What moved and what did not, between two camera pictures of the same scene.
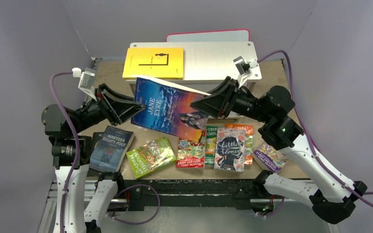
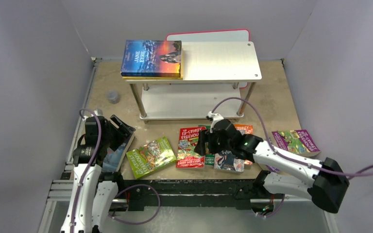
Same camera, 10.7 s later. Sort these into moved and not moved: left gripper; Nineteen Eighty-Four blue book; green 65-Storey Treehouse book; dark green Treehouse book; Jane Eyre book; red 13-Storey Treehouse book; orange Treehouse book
Moved: Jane Eyre book; left gripper
Not moved: red 13-Storey Treehouse book; Nineteen Eighty-Four blue book; dark green Treehouse book; green 65-Storey Treehouse book; orange Treehouse book
